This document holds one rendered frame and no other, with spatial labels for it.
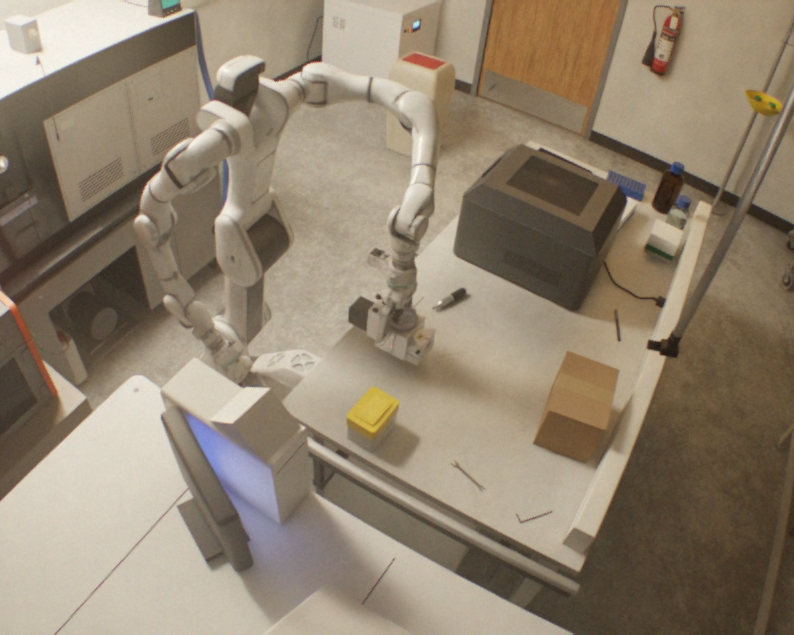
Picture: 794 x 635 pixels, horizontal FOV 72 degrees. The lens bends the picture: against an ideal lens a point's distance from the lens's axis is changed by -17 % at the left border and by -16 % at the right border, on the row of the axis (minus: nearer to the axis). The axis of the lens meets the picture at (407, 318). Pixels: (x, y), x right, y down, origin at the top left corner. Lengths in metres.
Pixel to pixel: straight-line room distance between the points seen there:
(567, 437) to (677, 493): 1.38
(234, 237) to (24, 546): 1.07
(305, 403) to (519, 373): 0.62
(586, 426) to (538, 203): 0.74
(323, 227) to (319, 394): 2.06
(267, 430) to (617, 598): 2.04
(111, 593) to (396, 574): 0.42
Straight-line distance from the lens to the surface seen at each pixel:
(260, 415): 0.81
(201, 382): 0.89
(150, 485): 1.02
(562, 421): 1.64
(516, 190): 2.04
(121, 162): 2.74
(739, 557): 3.01
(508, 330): 1.99
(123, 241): 2.81
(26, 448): 2.09
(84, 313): 3.13
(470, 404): 1.78
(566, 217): 1.99
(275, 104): 1.68
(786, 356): 4.02
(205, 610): 0.92
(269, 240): 1.85
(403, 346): 1.74
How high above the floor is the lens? 2.31
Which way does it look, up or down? 46 degrees down
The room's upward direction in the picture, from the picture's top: 8 degrees clockwise
